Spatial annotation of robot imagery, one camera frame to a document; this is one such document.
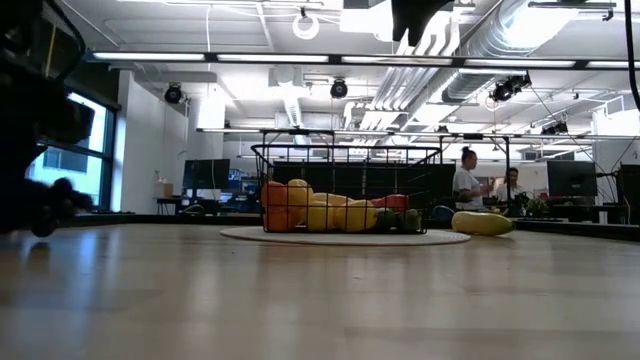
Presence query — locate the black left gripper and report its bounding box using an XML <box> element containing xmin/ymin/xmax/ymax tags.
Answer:
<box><xmin>0</xmin><ymin>72</ymin><xmax>97</xmax><ymax>202</ymax></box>

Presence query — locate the dark grape bunch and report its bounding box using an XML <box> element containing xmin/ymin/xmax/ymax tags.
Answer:
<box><xmin>22</xmin><ymin>177</ymin><xmax>96</xmax><ymax>239</ymax></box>

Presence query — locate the long pink-red chili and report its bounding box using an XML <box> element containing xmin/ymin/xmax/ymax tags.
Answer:
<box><xmin>370</xmin><ymin>193</ymin><xmax>410</xmax><ymax>211</ymax></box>

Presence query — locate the green cucumber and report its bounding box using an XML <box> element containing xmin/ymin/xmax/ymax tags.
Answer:
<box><xmin>374</xmin><ymin>208</ymin><xmax>399</xmax><ymax>232</ymax></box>

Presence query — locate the yellow lemon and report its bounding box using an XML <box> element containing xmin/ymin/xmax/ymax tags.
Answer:
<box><xmin>333</xmin><ymin>199</ymin><xmax>379</xmax><ymax>233</ymax></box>

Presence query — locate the yellow bell pepper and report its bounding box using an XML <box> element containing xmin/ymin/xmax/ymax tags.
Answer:
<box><xmin>305</xmin><ymin>199</ymin><xmax>335</xmax><ymax>232</ymax></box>

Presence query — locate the large orange mango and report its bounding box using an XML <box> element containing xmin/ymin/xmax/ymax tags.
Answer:
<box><xmin>260</xmin><ymin>180</ymin><xmax>303</xmax><ymax>234</ymax></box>

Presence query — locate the large window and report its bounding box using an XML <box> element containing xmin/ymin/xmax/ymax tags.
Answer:
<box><xmin>24</xmin><ymin>89</ymin><xmax>119</xmax><ymax>211</ymax></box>

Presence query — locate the black bar with light strips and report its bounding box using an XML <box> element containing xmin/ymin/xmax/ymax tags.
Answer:
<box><xmin>84</xmin><ymin>49</ymin><xmax>640</xmax><ymax>71</ymax></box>

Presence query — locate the dark partition panel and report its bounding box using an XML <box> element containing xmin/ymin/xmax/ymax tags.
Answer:
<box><xmin>272</xmin><ymin>160</ymin><xmax>457</xmax><ymax>201</ymax></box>

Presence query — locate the black computer monitor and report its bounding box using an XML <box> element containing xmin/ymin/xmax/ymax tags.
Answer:
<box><xmin>182</xmin><ymin>158</ymin><xmax>231</xmax><ymax>191</ymax></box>
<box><xmin>546</xmin><ymin>159</ymin><xmax>599</xmax><ymax>198</ymax></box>
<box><xmin>617</xmin><ymin>163</ymin><xmax>640</xmax><ymax>226</ymax></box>

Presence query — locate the standing person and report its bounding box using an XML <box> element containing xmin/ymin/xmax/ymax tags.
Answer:
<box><xmin>452</xmin><ymin>146</ymin><xmax>494</xmax><ymax>211</ymax></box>

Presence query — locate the seated person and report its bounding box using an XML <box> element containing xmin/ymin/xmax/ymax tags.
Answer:
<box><xmin>494</xmin><ymin>167</ymin><xmax>526</xmax><ymax>204</ymax></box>

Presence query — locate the yellow banana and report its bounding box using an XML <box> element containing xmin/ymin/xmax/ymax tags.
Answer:
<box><xmin>451</xmin><ymin>210</ymin><xmax>516</xmax><ymax>238</ymax></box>

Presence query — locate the small green potted plant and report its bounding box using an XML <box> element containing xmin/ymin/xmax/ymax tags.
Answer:
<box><xmin>524</xmin><ymin>197</ymin><xmax>551</xmax><ymax>219</ymax></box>

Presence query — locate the silver ventilation duct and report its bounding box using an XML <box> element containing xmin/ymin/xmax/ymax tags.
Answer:
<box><xmin>442</xmin><ymin>0</ymin><xmax>581</xmax><ymax>104</ymax></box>

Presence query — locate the white ring lamp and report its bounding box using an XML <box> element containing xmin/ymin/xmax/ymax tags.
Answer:
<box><xmin>292</xmin><ymin>12</ymin><xmax>321</xmax><ymax>41</ymax></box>

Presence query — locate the black wire basket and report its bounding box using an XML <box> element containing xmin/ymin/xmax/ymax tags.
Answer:
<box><xmin>250</xmin><ymin>143</ymin><xmax>444</xmax><ymax>235</ymax></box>

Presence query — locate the black metal rack frame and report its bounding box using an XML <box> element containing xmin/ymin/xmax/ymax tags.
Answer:
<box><xmin>259</xmin><ymin>128</ymin><xmax>512</xmax><ymax>217</ymax></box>

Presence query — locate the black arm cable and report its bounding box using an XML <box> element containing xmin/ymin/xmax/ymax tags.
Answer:
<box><xmin>623</xmin><ymin>0</ymin><xmax>640</xmax><ymax>112</ymax></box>

